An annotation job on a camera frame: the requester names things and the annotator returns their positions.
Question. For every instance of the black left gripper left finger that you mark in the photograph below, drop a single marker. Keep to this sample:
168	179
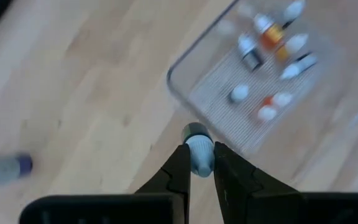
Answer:
172	177

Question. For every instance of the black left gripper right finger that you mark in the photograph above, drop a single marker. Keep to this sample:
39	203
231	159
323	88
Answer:
241	183

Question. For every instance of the small dark green coloring bottle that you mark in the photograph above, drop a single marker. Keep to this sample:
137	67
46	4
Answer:
201	152

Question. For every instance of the small red-brown coloring bottle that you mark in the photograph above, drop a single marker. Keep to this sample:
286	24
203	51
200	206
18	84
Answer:
239	93

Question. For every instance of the large purple food coloring bottle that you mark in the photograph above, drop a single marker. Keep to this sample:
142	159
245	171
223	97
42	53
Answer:
23	165

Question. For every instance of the small yellow coloring bottle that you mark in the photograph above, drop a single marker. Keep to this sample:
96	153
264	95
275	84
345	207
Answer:
295	43

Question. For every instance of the small orange bottle yellow label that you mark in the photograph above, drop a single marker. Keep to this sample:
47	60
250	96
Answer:
272	35

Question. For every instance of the clear plastic bin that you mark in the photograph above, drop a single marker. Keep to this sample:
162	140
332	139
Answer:
216	105

